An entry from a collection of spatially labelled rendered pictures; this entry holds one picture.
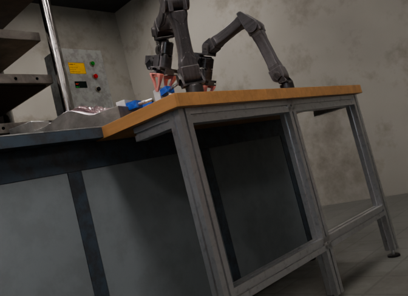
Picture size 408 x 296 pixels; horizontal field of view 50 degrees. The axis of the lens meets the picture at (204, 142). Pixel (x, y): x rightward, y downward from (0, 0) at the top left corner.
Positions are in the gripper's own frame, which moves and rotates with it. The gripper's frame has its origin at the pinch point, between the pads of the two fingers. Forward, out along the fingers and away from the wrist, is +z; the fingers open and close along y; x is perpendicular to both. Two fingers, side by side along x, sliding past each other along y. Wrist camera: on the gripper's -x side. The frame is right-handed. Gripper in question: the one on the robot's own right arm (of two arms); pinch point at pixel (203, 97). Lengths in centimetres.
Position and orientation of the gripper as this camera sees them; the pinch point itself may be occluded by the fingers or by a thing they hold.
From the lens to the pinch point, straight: 224.1
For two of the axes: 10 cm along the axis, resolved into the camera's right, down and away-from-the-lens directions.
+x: 8.0, 2.0, -5.6
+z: -1.2, 9.8, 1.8
